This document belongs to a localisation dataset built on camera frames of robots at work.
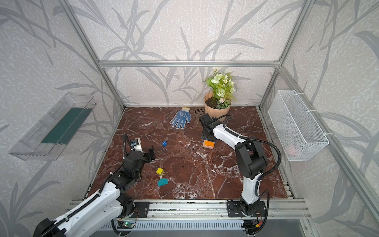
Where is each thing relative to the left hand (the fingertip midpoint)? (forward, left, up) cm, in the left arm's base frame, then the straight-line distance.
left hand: (149, 143), depth 83 cm
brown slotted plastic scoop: (+35, -28, -13) cm, 47 cm away
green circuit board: (-37, +5, -14) cm, 40 cm away
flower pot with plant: (+32, -41, +1) cm, 52 cm away
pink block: (+5, -33, -12) cm, 35 cm away
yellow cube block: (-12, -6, -12) cm, 18 cm away
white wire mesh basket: (-7, -71, +22) cm, 74 cm away
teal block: (-18, -8, -13) cm, 23 cm away
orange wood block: (+5, -35, -10) cm, 37 cm away
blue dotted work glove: (+29, -14, -14) cm, 35 cm away
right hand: (+12, -34, -7) cm, 37 cm away
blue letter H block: (+7, -5, -14) cm, 16 cm away
